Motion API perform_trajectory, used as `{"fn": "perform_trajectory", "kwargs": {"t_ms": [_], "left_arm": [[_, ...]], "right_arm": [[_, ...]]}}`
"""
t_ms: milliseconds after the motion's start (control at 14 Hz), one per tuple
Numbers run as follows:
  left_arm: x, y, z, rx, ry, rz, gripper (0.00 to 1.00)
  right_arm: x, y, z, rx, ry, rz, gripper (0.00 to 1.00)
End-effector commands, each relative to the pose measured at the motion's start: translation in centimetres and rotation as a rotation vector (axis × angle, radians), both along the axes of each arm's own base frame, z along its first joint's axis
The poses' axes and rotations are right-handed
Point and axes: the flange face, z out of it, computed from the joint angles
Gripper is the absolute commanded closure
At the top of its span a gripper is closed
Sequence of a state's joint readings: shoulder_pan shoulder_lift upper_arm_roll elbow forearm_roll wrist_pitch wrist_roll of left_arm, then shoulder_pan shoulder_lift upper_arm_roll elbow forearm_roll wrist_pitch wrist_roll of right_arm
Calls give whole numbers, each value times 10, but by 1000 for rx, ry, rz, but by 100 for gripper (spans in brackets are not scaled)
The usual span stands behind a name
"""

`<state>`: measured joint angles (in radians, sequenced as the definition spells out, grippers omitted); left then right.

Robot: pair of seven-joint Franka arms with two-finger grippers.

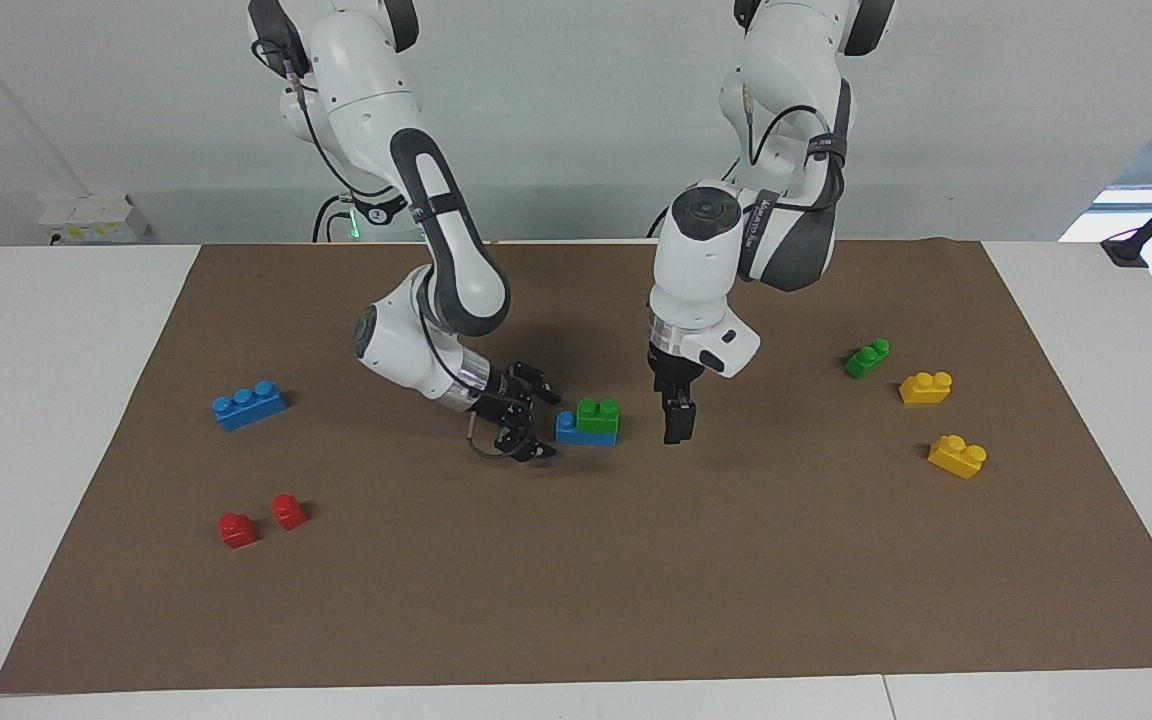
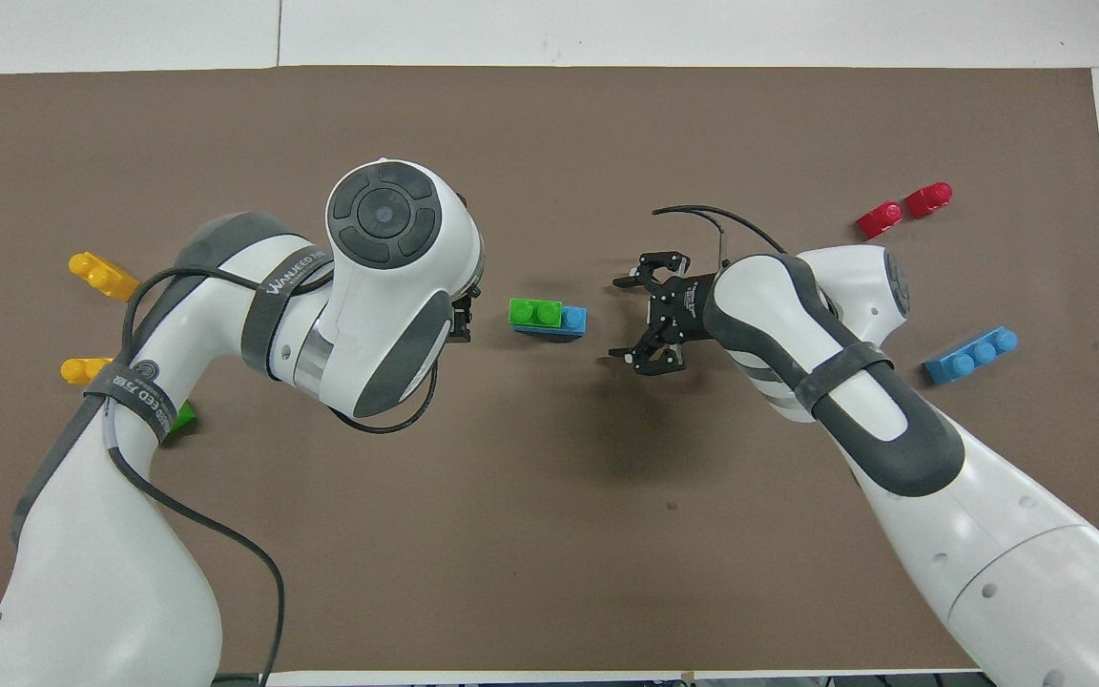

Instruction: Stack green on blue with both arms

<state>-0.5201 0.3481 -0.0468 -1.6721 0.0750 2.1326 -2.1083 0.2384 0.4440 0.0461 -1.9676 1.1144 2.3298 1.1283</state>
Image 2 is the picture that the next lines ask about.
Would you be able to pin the blue three-stud toy brick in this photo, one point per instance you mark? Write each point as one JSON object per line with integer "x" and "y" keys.
{"x": 575, "y": 320}
{"x": 969, "y": 360}

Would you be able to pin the red one-stud toy brick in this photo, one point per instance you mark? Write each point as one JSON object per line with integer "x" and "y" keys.
{"x": 880, "y": 220}
{"x": 928, "y": 200}

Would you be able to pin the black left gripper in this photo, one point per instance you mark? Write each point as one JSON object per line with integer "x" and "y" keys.
{"x": 462, "y": 324}

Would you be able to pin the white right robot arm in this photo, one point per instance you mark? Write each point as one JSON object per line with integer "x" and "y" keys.
{"x": 988, "y": 553}

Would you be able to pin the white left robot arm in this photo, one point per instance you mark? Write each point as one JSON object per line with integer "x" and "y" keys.
{"x": 82, "y": 572}

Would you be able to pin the yellow two-stud toy brick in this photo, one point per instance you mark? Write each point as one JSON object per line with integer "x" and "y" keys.
{"x": 103, "y": 277}
{"x": 82, "y": 370}

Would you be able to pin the brown paper table mat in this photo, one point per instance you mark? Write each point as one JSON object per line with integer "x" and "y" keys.
{"x": 549, "y": 534}

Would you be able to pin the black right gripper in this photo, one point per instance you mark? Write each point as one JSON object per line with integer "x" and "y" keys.
{"x": 685, "y": 307}

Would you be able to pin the green two-stud toy brick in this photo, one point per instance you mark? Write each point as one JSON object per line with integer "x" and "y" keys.
{"x": 535, "y": 313}
{"x": 183, "y": 418}

